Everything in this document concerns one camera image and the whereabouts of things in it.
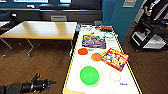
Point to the green plastic bowl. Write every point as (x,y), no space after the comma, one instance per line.
(89,75)

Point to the orange round lid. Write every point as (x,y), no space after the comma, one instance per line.
(96,57)

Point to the blue purple board game box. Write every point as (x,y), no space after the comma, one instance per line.
(94,41)

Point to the red round lid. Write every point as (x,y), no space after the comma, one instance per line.
(83,51)

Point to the white round plate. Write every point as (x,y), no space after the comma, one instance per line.
(87,30)

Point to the black cushion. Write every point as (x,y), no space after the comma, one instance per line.
(86,4)

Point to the black office chair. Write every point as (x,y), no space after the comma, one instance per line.
(7,17)

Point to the red board game box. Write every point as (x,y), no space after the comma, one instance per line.
(115,59)

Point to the bright window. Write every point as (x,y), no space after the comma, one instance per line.
(26,1)
(65,1)

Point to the white serving table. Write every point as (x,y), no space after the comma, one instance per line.
(103,71)

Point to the yellow wooden table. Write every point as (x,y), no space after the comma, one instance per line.
(43,30)

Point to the small red flat box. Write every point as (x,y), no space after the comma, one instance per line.
(107,28)

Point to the yellow wall sign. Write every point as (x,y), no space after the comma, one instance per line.
(129,3)

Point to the dark small device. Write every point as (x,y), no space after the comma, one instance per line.
(78,27)

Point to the white bowl blue rim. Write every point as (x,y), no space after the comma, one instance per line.
(109,35)

